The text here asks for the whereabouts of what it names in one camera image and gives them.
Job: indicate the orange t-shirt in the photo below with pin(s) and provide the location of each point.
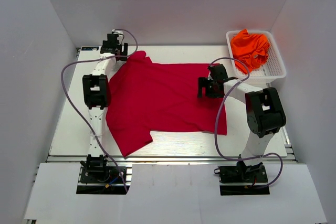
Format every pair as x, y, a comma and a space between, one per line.
251, 50

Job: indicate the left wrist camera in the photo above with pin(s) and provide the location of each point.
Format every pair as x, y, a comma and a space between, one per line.
119, 32

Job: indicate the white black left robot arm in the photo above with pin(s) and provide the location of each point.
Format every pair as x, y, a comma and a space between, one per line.
97, 96

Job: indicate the blue label sticker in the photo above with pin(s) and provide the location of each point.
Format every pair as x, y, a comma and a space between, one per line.
93, 48

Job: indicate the red t-shirt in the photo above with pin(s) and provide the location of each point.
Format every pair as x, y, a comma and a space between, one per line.
147, 96

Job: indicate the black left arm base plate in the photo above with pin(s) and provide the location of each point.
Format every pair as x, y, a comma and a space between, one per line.
103, 183

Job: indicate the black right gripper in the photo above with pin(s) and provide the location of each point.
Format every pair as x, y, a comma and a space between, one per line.
204, 82

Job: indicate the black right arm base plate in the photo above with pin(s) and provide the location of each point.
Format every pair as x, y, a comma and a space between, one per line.
234, 182

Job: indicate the white plastic mesh basket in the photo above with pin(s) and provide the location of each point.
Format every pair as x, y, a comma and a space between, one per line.
274, 67

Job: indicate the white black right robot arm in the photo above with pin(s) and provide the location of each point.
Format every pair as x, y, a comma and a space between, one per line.
264, 111

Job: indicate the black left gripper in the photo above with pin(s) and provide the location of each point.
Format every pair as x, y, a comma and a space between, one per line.
125, 53

